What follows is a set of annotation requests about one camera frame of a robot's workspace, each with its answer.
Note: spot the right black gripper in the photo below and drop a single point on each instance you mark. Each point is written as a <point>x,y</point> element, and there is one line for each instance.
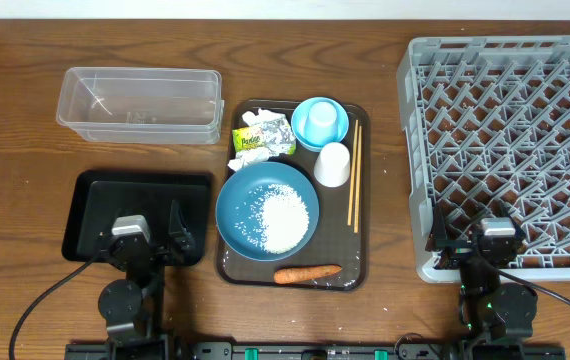
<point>438,241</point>

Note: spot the blue plate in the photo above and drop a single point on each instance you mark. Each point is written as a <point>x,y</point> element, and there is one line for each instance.
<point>236,196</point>

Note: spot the white rice pile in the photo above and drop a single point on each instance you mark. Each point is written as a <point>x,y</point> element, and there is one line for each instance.
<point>282,218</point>

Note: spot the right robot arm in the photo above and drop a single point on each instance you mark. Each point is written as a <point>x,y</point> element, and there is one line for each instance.
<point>498,315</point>

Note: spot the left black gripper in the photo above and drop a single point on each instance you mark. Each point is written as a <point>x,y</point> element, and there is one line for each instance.
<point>182,237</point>

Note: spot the right wooden chopstick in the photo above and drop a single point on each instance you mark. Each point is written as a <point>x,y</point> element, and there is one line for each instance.
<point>358,181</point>

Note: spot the wooden chopstick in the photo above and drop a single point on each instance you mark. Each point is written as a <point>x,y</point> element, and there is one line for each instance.
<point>358,181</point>
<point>352,173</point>

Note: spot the grey dishwasher rack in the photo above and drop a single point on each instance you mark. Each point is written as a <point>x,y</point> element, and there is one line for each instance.
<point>488,118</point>

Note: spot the pale pink cup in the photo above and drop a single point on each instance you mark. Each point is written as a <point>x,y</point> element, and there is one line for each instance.
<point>332,167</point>

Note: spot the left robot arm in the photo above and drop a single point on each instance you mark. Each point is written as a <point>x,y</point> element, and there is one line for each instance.
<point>132,307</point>

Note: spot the black waste tray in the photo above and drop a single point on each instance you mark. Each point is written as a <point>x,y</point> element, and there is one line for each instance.
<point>101,196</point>

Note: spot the orange carrot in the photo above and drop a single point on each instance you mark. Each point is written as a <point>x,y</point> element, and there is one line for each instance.
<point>301,274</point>

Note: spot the light blue bowl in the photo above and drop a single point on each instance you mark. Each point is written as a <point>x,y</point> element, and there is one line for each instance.
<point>300,115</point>

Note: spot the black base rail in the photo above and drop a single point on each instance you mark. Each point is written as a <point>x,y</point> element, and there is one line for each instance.
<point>227,351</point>

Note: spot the green snack wrapper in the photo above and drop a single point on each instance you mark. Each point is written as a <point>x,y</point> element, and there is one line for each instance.
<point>276,135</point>

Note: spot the white tissue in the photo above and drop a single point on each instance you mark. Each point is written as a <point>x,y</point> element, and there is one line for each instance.
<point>249,157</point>

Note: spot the light blue cup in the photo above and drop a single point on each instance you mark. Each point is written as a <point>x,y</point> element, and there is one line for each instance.
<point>321,124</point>

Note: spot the left wooden chopstick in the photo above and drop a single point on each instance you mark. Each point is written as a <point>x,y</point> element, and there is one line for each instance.
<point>352,173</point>

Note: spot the clear plastic bin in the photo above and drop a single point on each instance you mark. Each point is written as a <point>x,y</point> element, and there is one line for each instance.
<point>142,105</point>

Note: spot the dark brown serving tray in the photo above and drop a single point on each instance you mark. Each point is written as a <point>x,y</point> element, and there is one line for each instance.
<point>333,242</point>

